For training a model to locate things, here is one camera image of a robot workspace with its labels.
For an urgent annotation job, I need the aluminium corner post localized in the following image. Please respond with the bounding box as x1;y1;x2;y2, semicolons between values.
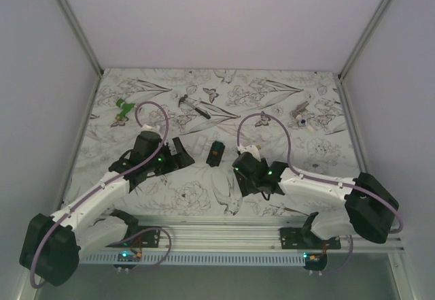
56;0;104;76
338;0;394;80

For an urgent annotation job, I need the small black handled hammer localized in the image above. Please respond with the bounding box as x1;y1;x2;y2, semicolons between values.
178;94;211;120

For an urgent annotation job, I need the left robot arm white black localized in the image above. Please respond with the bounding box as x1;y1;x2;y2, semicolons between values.
19;131;194;286

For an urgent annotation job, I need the left small circuit board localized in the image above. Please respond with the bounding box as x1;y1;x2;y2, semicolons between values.
114;251;141;273

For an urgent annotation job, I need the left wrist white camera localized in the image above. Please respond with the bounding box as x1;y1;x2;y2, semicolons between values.
141;124;160;134

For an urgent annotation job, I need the right aluminium corner post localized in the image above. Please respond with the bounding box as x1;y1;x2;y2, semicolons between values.
338;0;394;80

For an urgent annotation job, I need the grey metal fitting part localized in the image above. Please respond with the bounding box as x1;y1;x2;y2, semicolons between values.
291;101;309;118

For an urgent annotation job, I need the right small circuit board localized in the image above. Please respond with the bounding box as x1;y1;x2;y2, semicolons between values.
303;252;328;276

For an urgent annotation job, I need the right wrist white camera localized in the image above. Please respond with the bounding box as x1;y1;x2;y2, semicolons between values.
237;145;261;161

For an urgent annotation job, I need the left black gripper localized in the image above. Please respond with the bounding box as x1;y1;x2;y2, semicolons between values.
145;137;194;176

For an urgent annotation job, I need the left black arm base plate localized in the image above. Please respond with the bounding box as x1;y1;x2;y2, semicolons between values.
108;226;160;248

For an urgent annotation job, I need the aluminium rail front frame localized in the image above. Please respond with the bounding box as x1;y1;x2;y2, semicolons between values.
32;215;407;254

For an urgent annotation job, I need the black fuse box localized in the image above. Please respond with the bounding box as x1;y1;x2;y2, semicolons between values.
206;141;225;167

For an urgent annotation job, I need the green plastic connector part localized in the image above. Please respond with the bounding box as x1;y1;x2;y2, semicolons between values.
115;99;135;121

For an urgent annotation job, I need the small circuit board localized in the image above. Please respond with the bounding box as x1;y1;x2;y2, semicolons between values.
114;251;141;273
303;252;328;276

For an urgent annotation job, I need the left aluminium corner post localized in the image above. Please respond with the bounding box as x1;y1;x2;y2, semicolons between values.
56;0;104;76

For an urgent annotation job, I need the white slotted cable duct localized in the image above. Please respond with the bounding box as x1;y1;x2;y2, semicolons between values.
82;250;305;267

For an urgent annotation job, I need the floral patterned table mat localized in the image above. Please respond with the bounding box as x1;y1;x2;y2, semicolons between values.
63;69;360;217

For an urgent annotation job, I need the clear plastic fuse box lid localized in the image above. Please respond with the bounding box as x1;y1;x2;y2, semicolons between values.
192;135;207;155

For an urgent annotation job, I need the wrist white camera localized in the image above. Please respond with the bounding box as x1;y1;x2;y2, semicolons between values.
141;124;160;134
237;145;261;161

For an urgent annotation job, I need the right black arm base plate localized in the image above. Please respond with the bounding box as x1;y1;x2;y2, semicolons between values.
279;227;341;250

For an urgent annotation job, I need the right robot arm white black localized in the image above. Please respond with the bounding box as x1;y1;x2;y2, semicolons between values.
232;152;399;249

